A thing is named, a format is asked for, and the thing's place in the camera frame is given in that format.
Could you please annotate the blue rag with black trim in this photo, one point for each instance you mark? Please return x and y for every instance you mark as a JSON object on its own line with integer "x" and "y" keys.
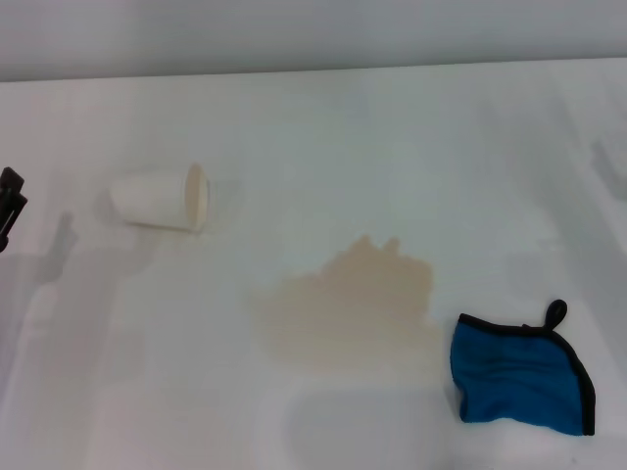
{"x": 514, "y": 377}

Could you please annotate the white paper cup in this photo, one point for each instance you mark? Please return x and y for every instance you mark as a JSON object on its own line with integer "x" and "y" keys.
{"x": 157, "y": 203}

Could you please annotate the brown water stain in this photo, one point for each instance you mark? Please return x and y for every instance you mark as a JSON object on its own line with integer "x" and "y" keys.
{"x": 352, "y": 303}

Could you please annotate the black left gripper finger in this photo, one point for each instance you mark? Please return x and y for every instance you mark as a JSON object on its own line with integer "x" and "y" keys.
{"x": 11, "y": 205}

